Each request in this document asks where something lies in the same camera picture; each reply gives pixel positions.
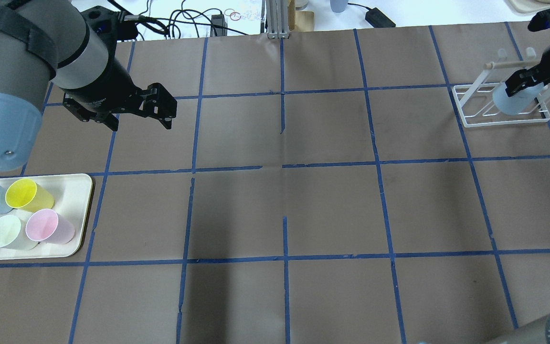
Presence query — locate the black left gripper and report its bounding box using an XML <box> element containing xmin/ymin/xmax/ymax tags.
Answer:
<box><xmin>63</xmin><ymin>57</ymin><xmax>178</xmax><ymax>131</ymax></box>

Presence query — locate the light blue plastic cup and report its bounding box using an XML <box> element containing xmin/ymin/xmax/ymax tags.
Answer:
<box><xmin>492</xmin><ymin>83</ymin><xmax>544</xmax><ymax>116</ymax></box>

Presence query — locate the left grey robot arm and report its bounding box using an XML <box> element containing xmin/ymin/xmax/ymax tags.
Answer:
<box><xmin>0</xmin><ymin>0</ymin><xmax>177</xmax><ymax>172</ymax></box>

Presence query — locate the yellow plastic cup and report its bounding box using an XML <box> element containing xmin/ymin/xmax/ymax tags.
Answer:
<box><xmin>4</xmin><ymin>178</ymin><xmax>55</xmax><ymax>213</ymax></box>

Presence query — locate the pink plastic cup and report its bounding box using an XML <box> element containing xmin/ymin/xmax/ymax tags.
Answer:
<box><xmin>25</xmin><ymin>209</ymin><xmax>75</xmax><ymax>245</ymax></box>

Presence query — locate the cream green plastic cup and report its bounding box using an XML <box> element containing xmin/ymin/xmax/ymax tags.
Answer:
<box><xmin>0</xmin><ymin>214</ymin><xmax>39</xmax><ymax>251</ymax></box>

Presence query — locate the blue cup on side table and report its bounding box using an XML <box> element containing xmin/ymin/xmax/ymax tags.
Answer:
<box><xmin>330</xmin><ymin>0</ymin><xmax>348</xmax><ymax>13</ymax></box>

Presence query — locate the cream plastic tray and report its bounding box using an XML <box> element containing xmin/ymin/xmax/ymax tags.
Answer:
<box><xmin>0</xmin><ymin>173</ymin><xmax>94</xmax><ymax>260</ymax></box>

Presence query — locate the black power adapter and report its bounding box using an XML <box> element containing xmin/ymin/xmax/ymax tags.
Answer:
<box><xmin>365</xmin><ymin>7</ymin><xmax>396</xmax><ymax>28</ymax></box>

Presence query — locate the wooden mug tree stand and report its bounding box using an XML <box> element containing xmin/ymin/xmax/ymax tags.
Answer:
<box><xmin>287</xmin><ymin>0</ymin><xmax>315</xmax><ymax>32</ymax></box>

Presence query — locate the white wire cup rack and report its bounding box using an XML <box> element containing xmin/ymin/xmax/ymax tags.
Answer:
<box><xmin>451</xmin><ymin>47</ymin><xmax>550</xmax><ymax>128</ymax></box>

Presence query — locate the aluminium frame post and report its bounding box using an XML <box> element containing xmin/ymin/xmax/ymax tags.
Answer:
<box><xmin>264</xmin><ymin>0</ymin><xmax>290</xmax><ymax>39</ymax></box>

